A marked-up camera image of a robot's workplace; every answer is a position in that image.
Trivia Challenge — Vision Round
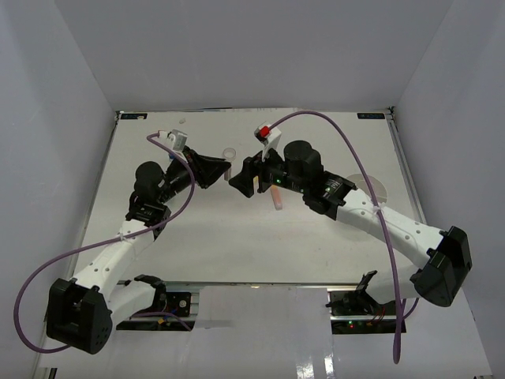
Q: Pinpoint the left black corner label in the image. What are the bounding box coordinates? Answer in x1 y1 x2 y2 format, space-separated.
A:
120 113 148 120

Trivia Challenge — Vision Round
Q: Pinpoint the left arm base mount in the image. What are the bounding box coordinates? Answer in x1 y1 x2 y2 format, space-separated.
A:
108 275 195 332

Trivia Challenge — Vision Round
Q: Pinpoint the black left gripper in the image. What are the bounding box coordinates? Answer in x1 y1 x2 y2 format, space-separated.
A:
158 146 231 205

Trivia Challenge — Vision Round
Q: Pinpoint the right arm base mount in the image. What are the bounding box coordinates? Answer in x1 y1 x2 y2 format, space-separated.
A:
325 270 396 336

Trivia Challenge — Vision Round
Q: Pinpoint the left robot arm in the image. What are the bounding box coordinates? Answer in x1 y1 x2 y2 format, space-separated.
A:
47 147 231 355

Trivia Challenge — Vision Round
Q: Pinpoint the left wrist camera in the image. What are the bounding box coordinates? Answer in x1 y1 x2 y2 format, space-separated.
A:
166 129 188 152

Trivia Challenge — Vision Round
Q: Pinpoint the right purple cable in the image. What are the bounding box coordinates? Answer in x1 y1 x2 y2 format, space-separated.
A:
271 110 420 364

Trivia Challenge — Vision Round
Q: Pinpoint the white round desk organizer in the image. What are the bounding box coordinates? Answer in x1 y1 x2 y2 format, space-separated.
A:
349 173 390 205

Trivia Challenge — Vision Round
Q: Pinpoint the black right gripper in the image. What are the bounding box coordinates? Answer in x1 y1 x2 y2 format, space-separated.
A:
229 142 307 199

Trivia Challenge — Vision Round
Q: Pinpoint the clear tape roll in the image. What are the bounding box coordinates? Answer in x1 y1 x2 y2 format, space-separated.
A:
223 147 237 162

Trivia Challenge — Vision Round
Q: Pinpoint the purple cable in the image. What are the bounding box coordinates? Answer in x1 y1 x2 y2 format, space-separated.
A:
271 110 420 364
13 129 196 354

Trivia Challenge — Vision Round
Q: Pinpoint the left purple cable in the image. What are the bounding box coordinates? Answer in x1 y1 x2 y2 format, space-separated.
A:
13 129 196 354

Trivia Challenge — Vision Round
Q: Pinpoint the black corner label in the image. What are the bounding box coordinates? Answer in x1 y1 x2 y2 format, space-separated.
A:
357 112 385 120
120 113 148 120

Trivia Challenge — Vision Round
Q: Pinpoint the right black corner label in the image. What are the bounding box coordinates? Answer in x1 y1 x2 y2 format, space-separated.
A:
357 112 385 120

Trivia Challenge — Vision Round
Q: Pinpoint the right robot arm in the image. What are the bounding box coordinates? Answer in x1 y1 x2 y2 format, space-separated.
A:
229 141 472 315

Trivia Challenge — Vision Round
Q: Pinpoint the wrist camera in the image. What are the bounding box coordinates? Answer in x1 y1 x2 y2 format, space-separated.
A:
166 129 188 152
254 124 282 161

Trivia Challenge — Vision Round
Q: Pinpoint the green highlighter pen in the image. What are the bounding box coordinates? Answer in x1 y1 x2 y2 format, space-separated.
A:
224 168 231 182

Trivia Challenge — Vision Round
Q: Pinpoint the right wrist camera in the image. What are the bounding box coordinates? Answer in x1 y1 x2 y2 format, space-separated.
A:
254 124 282 161

